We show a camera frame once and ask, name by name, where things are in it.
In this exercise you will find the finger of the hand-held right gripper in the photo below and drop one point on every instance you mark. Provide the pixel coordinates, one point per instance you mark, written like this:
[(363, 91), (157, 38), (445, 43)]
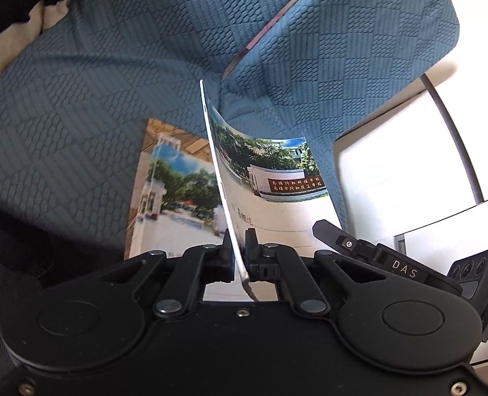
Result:
[(392, 262)]

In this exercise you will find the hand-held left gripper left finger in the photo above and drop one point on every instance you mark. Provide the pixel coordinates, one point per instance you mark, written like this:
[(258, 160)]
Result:
[(227, 255)]

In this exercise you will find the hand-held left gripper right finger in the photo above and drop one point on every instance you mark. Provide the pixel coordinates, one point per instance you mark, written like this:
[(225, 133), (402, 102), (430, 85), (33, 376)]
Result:
[(251, 251)]

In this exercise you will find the photo cover notebook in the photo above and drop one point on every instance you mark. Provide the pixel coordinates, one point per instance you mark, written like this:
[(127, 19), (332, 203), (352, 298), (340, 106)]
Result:
[(178, 189), (268, 214)]

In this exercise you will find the painting cover book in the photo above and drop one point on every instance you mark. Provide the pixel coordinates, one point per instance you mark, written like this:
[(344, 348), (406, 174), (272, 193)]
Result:
[(161, 132)]

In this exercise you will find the purple book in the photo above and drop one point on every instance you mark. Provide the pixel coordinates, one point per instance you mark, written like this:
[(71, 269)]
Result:
[(260, 35)]

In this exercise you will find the blue textured sofa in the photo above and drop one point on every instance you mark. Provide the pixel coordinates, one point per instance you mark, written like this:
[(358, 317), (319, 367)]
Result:
[(103, 90)]

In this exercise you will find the dark grey cloth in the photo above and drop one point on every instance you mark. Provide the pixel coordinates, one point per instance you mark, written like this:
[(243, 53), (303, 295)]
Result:
[(13, 255)]

